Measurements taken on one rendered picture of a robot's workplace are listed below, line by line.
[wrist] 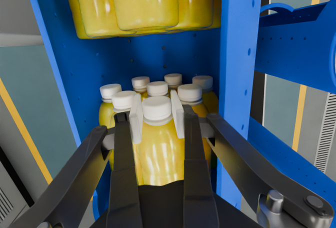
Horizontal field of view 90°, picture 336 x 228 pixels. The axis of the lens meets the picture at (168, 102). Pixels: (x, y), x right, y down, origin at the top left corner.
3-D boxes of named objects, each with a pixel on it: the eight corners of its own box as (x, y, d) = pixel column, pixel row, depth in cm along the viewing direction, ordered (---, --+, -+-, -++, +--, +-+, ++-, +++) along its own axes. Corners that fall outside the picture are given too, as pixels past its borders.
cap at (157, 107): (174, 116, 21) (173, 103, 20) (142, 121, 20) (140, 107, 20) (169, 104, 24) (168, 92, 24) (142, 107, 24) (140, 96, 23)
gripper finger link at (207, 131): (187, 126, 14) (222, 122, 14) (179, 104, 19) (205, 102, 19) (188, 141, 15) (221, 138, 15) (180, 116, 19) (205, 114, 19)
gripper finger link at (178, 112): (176, 111, 15) (184, 110, 15) (170, 89, 22) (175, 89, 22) (178, 139, 16) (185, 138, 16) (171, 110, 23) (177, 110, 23)
